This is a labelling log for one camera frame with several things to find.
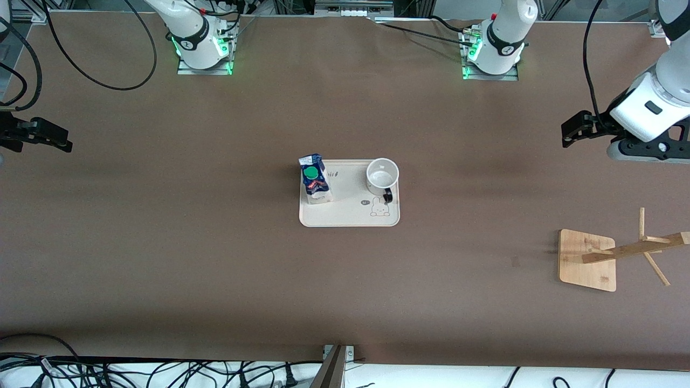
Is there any white mug black handle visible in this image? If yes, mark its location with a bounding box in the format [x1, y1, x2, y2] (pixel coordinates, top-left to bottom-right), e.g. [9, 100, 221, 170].
[366, 157, 400, 204]

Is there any blue white milk carton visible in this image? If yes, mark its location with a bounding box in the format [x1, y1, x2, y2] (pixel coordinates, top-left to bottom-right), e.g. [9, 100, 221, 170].
[299, 154, 333, 204]

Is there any bamboo cup rack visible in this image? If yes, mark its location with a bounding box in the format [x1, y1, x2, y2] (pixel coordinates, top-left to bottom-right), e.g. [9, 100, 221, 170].
[558, 207, 690, 293]

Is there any beige rabbit print tray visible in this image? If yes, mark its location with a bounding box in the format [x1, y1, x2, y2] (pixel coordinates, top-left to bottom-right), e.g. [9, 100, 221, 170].
[299, 159, 401, 228]

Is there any grey box behind table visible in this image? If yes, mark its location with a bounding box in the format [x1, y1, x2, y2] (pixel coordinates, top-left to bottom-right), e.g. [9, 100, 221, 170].
[314, 0, 395, 17]

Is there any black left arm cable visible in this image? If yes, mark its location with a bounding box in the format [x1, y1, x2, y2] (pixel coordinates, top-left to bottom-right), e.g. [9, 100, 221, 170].
[584, 0, 605, 118]

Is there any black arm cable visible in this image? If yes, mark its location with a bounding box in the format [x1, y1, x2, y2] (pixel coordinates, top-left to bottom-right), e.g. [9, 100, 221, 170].
[584, 0, 605, 118]
[0, 0, 158, 112]

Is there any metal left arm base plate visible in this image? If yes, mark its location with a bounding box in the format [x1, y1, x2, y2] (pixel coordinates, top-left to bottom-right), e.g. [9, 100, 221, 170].
[461, 27, 520, 82]

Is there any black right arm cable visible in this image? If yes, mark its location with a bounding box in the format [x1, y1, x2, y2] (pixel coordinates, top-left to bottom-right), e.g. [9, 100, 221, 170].
[0, 0, 158, 112]

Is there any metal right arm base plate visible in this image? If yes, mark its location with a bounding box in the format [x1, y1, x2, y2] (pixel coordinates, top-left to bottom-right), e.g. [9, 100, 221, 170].
[177, 27, 234, 75]

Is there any black cable on table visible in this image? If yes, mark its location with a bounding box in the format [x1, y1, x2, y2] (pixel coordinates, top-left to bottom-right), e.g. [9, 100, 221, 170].
[371, 15, 476, 48]

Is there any black arched floor cable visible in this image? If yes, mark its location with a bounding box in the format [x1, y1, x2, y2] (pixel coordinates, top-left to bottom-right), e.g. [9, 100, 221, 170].
[0, 332, 82, 378]

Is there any black floor cable tangle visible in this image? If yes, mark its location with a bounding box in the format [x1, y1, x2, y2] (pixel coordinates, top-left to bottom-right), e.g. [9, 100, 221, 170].
[0, 353, 324, 388]

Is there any grey metal frame profile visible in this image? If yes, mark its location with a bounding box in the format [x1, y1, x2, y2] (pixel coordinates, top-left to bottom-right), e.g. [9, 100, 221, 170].
[309, 344, 355, 388]

